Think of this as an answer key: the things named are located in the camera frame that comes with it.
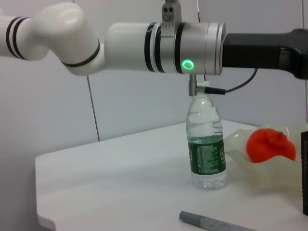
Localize black mesh pen holder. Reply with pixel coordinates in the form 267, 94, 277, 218
300, 131, 308, 216

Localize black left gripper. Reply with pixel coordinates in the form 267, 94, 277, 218
222, 28, 308, 80

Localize grey marker pen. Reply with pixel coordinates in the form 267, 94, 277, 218
179, 210, 256, 231

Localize left gripper cable with connector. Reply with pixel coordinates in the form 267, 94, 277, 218
187, 68, 259, 97

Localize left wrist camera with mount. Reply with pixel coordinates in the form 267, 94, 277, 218
160, 0, 182, 38

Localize red-orange toy orange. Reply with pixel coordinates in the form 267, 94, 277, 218
245, 128, 296, 164

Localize translucent green wavy fruit plate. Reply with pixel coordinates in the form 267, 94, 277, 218
223, 124, 308, 193

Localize clear green-label water bottle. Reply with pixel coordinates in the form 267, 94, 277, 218
186, 92, 228, 191

